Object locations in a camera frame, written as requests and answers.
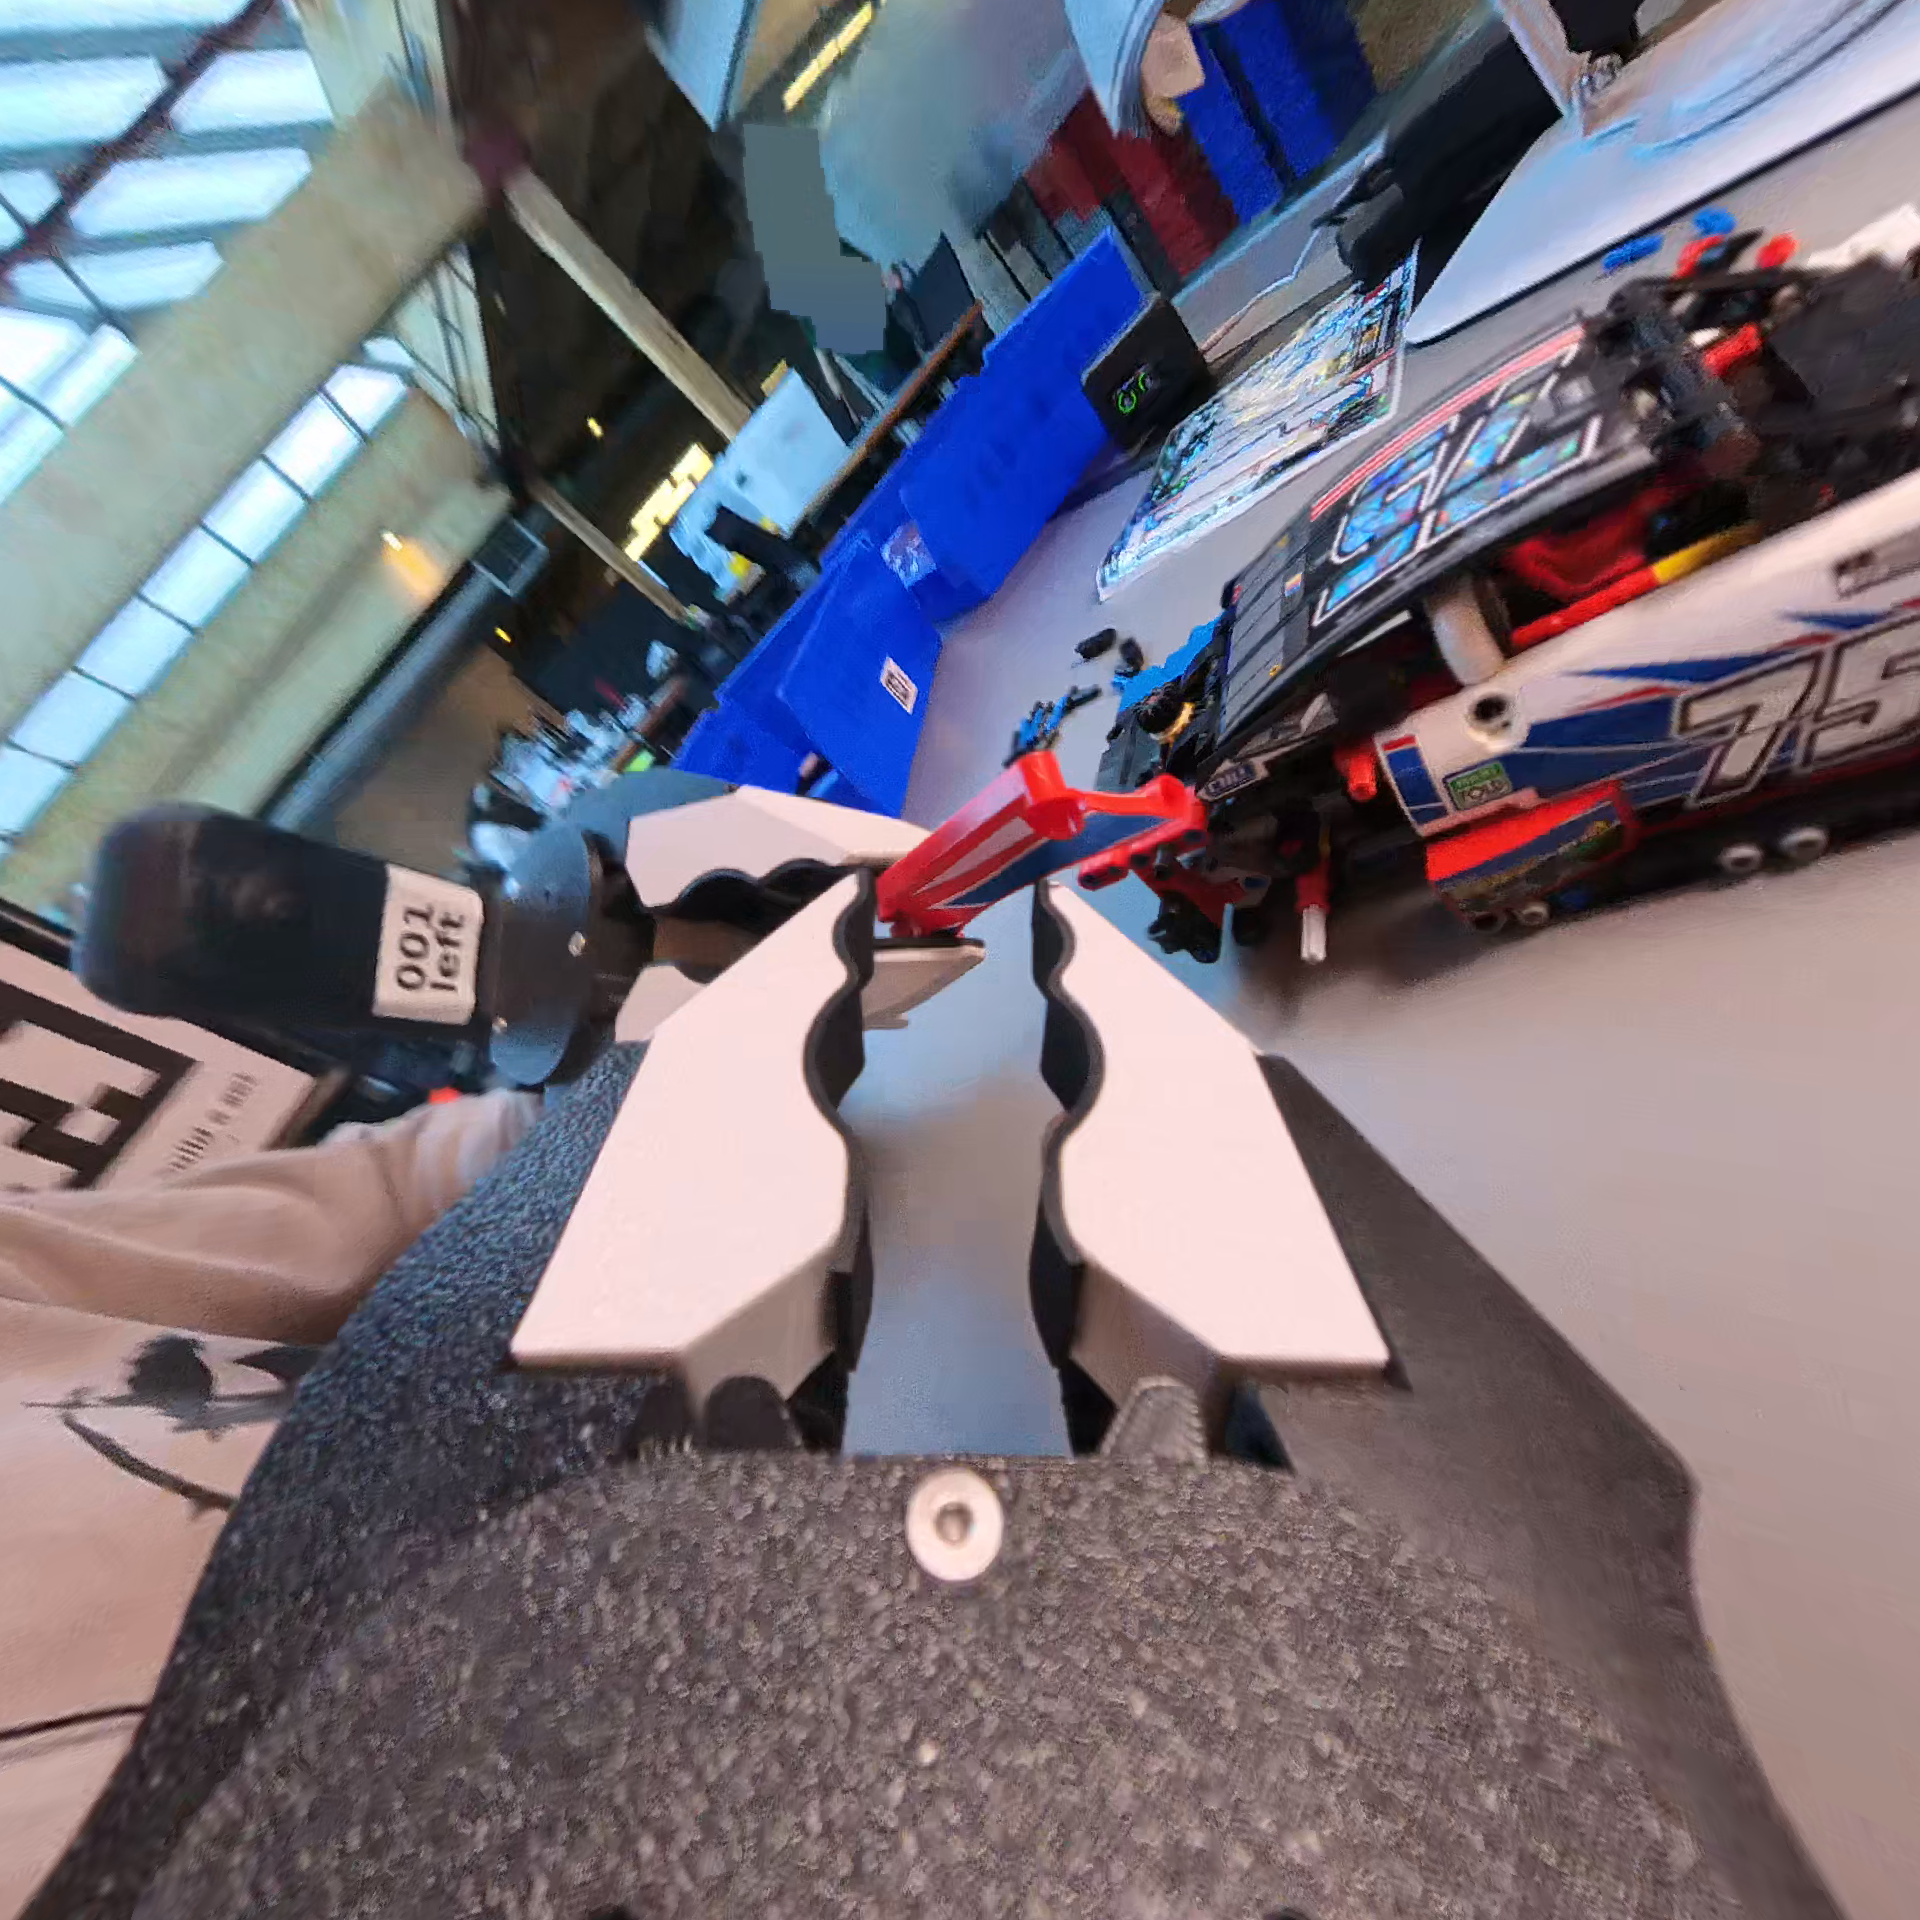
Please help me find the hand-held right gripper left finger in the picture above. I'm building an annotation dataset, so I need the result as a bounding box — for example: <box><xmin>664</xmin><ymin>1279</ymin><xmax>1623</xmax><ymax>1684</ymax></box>
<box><xmin>511</xmin><ymin>871</ymin><xmax>880</xmax><ymax>1453</ymax></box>

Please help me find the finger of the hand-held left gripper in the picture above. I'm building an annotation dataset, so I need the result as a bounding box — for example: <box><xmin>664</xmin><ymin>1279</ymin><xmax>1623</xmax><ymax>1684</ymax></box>
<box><xmin>619</xmin><ymin>783</ymin><xmax>935</xmax><ymax>913</ymax></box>
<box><xmin>613</xmin><ymin>918</ymin><xmax>991</xmax><ymax>1047</ymax></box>

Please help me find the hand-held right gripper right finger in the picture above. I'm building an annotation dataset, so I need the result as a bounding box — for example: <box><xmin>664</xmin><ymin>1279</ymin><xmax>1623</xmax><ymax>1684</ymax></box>
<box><xmin>1026</xmin><ymin>882</ymin><xmax>1394</xmax><ymax>1461</ymax></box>

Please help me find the red curved lego fender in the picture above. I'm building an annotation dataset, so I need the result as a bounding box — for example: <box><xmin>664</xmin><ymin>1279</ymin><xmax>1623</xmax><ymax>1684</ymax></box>
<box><xmin>873</xmin><ymin>749</ymin><xmax>1211</xmax><ymax>938</ymax></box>

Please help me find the lego race car model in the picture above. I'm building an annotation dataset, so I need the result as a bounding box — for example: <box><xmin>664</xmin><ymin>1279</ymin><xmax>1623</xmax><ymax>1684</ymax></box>
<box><xmin>1103</xmin><ymin>209</ymin><xmax>1920</xmax><ymax>962</ymax></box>

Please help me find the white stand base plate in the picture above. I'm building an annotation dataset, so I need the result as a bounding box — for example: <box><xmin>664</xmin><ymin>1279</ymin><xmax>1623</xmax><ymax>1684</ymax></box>
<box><xmin>1410</xmin><ymin>0</ymin><xmax>1920</xmax><ymax>346</ymax></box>

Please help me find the person's left forearm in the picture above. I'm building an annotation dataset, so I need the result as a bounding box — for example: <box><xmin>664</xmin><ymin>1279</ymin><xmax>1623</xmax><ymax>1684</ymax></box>
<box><xmin>0</xmin><ymin>1087</ymin><xmax>544</xmax><ymax>1353</ymax></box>

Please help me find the pile of lego pins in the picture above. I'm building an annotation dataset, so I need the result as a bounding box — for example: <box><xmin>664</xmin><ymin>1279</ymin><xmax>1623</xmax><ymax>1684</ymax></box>
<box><xmin>1008</xmin><ymin>681</ymin><xmax>1108</xmax><ymax>764</ymax></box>

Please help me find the pile of small lego pieces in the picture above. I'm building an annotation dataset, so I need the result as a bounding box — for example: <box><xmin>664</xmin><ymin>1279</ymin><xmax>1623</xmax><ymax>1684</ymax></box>
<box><xmin>1597</xmin><ymin>208</ymin><xmax>1802</xmax><ymax>279</ymax></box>

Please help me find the blue bin with white tag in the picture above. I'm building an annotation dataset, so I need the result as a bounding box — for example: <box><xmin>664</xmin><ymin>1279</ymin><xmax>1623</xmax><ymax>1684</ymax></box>
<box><xmin>675</xmin><ymin>558</ymin><xmax>947</xmax><ymax>818</ymax></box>

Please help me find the blue plastic bin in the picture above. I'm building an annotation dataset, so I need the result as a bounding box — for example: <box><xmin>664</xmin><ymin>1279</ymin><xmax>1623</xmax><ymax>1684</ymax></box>
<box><xmin>816</xmin><ymin>230</ymin><xmax>1169</xmax><ymax>620</ymax></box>

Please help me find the black device with green display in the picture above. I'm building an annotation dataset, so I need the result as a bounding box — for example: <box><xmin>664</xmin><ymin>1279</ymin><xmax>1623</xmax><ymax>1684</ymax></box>
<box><xmin>1079</xmin><ymin>293</ymin><xmax>1221</xmax><ymax>448</ymax></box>

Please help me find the person's beige sweatshirt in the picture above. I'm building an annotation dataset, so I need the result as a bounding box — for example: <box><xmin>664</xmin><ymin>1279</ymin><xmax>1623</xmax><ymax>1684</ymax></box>
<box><xmin>0</xmin><ymin>1288</ymin><xmax>338</xmax><ymax>1876</ymax></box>

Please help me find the holographic sticker sheet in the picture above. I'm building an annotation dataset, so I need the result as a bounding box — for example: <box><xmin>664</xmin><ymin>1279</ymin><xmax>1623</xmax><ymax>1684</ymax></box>
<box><xmin>1100</xmin><ymin>250</ymin><xmax>1421</xmax><ymax>600</ymax></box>

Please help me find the stack of red crates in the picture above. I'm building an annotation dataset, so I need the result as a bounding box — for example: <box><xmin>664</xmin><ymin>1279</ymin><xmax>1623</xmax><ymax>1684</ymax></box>
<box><xmin>1026</xmin><ymin>89</ymin><xmax>1249</xmax><ymax>279</ymax></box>

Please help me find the black power adapter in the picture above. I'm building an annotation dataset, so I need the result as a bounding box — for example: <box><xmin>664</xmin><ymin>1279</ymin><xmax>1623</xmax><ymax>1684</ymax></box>
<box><xmin>1317</xmin><ymin>60</ymin><xmax>1568</xmax><ymax>289</ymax></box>

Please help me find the stack of blue crates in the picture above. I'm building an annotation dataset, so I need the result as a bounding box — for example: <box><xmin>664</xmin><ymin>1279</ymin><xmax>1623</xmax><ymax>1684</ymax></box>
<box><xmin>1185</xmin><ymin>0</ymin><xmax>1443</xmax><ymax>225</ymax></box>

